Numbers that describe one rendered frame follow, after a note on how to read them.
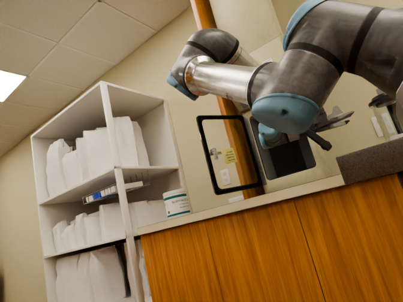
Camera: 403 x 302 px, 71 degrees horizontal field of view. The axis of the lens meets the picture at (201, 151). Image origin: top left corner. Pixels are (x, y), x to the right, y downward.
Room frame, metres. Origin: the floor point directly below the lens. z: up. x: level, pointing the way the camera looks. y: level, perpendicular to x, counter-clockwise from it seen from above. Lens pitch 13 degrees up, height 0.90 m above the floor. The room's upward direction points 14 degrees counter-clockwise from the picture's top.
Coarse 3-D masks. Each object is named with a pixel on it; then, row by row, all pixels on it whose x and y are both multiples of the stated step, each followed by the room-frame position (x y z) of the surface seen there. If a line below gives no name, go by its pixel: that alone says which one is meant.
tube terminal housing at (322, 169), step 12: (264, 48) 1.37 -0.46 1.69; (276, 48) 1.34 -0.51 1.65; (264, 60) 1.38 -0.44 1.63; (276, 60) 1.35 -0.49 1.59; (252, 132) 1.49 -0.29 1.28; (312, 144) 1.33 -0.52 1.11; (324, 156) 1.39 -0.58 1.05; (312, 168) 1.35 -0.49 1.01; (324, 168) 1.32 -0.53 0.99; (276, 180) 1.46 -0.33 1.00; (288, 180) 1.42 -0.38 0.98; (300, 180) 1.39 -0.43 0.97; (312, 180) 1.36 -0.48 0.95
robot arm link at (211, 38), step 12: (192, 36) 0.76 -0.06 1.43; (204, 36) 0.74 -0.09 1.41; (216, 36) 0.76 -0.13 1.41; (228, 36) 0.78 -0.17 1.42; (216, 48) 0.76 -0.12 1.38; (228, 48) 0.79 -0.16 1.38; (240, 48) 0.83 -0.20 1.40; (228, 60) 0.82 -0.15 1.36; (240, 60) 0.83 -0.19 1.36; (252, 60) 0.86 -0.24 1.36
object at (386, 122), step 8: (392, 96) 0.96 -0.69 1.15; (368, 104) 1.03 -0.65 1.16; (376, 104) 1.00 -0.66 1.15; (384, 104) 0.98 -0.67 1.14; (392, 104) 0.97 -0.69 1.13; (376, 112) 1.01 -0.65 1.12; (384, 112) 0.99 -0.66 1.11; (392, 112) 0.97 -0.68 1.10; (384, 120) 0.99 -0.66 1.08; (392, 120) 0.98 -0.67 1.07; (384, 128) 1.01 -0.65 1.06; (392, 128) 0.98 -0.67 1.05; (400, 128) 0.97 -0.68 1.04; (384, 136) 1.02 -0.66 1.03; (392, 136) 0.99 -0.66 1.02; (400, 136) 0.98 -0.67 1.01
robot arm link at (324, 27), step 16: (320, 0) 0.46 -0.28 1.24; (336, 0) 0.46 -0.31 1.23; (304, 16) 0.47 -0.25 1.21; (320, 16) 0.45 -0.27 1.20; (336, 16) 0.44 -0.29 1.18; (352, 16) 0.43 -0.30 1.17; (288, 32) 0.49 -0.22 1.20; (304, 32) 0.47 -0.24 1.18; (320, 32) 0.45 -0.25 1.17; (336, 32) 0.45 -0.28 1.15; (352, 32) 0.44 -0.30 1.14; (288, 48) 0.49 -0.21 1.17; (304, 48) 0.47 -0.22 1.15; (320, 48) 0.46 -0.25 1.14; (336, 48) 0.46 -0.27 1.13; (336, 64) 0.47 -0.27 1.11
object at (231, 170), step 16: (208, 128) 1.34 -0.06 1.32; (224, 128) 1.40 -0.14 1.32; (240, 128) 1.46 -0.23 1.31; (208, 144) 1.33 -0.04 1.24; (224, 144) 1.38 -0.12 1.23; (240, 144) 1.44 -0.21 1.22; (224, 160) 1.37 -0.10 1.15; (240, 160) 1.42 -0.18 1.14; (224, 176) 1.35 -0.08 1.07; (240, 176) 1.41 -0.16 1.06; (256, 176) 1.46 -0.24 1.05
